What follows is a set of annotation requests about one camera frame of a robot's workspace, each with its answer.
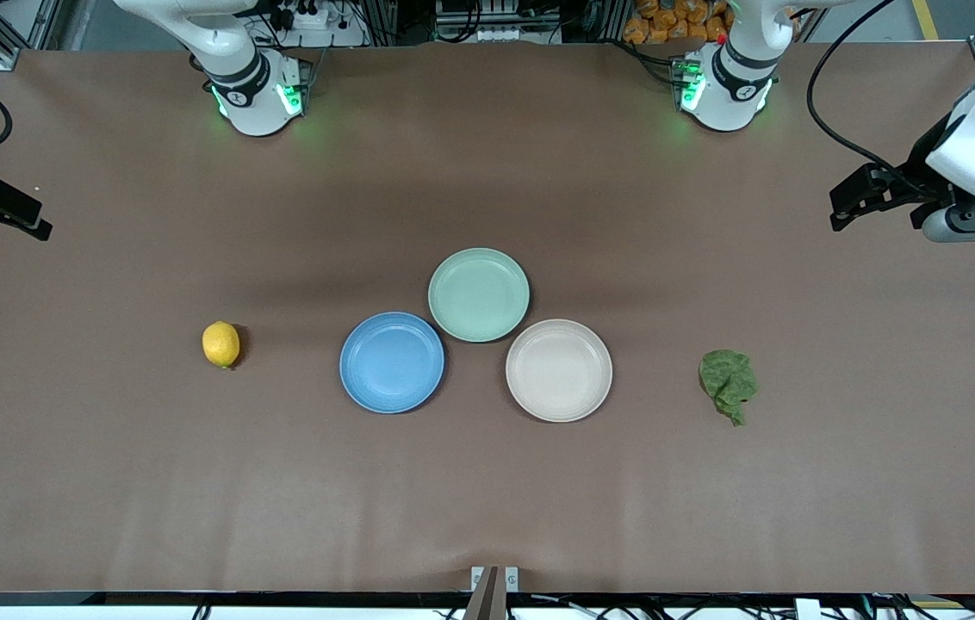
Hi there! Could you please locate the green lettuce leaf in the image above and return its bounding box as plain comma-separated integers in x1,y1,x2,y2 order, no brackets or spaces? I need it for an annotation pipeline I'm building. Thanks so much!
699,349,759,428

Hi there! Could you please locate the yellow lemon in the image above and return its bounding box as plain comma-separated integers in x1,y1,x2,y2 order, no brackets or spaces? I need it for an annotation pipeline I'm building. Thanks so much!
202,320,241,370

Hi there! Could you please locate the bag of orange fruits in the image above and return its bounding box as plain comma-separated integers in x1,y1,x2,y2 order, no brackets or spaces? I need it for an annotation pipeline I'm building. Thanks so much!
623,0,731,46

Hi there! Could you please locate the beige plate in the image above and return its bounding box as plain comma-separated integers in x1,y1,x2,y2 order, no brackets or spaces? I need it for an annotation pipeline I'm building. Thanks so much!
505,319,614,424

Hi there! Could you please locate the white power strip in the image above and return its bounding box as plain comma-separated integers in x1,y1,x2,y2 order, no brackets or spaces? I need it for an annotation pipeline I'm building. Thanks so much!
270,0,370,49

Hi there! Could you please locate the mint green plate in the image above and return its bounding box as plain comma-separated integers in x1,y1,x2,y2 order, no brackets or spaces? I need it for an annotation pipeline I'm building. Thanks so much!
428,248,531,344

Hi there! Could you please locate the blue plate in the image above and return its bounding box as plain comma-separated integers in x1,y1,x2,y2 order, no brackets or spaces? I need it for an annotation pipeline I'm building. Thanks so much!
339,312,446,415

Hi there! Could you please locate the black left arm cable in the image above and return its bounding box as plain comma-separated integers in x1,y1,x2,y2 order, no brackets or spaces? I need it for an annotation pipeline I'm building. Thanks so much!
805,0,915,186

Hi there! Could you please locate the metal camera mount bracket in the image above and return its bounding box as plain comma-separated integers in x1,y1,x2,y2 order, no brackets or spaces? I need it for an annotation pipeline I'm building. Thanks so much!
463,565,520,620

